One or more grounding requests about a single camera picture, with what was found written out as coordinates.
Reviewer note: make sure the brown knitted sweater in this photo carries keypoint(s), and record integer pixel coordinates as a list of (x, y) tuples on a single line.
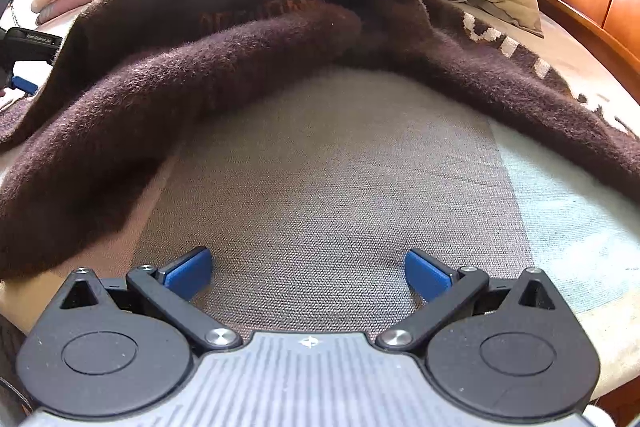
[(150, 82)]

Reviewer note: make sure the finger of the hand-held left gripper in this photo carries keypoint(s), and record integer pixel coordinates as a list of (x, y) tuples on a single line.
[(25, 85)]

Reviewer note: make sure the striped bed sheet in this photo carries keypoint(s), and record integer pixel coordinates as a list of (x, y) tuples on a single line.
[(325, 187)]

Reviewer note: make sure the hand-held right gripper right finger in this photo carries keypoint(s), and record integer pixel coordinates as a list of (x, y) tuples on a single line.
[(427, 274)]

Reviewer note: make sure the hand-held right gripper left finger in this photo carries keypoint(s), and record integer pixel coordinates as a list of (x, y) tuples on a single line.
[(187, 274)]

